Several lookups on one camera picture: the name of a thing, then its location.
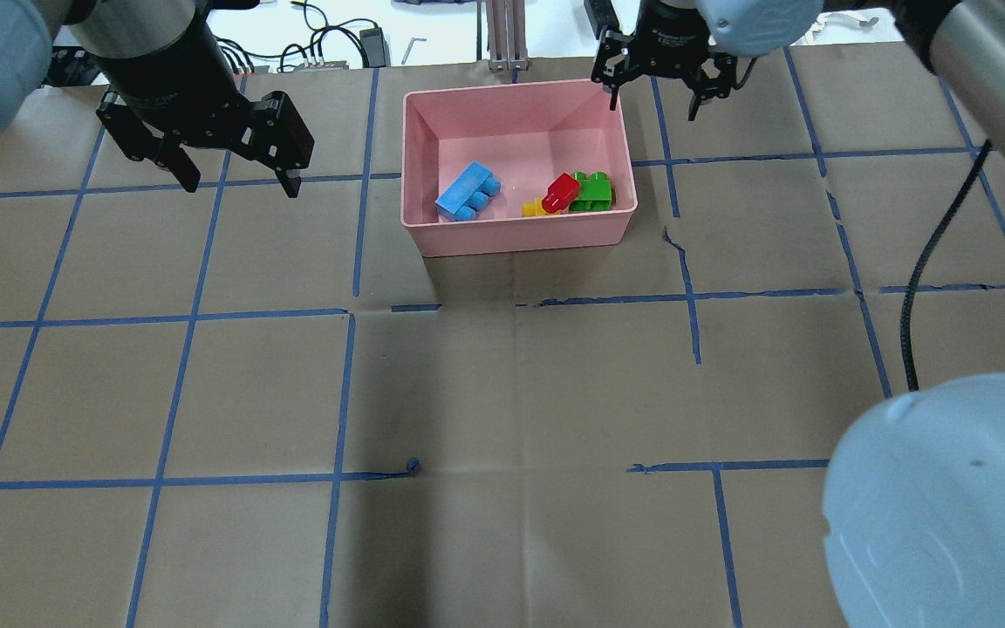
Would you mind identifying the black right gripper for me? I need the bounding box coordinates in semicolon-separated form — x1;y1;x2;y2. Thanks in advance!
591;23;738;122

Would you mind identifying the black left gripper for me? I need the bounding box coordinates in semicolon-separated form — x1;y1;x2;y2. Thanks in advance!
97;74;315;199

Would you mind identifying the green toy block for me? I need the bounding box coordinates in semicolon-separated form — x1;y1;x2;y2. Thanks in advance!
569;171;614;212

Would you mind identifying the red toy block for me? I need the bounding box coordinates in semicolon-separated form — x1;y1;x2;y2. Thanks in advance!
541;174;581;215

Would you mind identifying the yellow toy block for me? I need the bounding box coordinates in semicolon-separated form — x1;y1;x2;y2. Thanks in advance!
522;196;558;218

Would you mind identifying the blue toy block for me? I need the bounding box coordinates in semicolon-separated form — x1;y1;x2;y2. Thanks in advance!
435;160;503;222

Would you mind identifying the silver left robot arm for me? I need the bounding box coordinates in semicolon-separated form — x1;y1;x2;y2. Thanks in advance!
0;1;315;198

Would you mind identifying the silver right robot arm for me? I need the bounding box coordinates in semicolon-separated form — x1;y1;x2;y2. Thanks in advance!
822;1;1005;627

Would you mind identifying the black power adapter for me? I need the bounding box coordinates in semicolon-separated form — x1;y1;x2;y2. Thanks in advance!
583;0;621;40

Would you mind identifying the aluminium frame post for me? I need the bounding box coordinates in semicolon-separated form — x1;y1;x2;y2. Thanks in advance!
485;0;530;72

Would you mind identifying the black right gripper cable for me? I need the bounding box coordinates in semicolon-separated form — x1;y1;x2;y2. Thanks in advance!
901;140;996;393

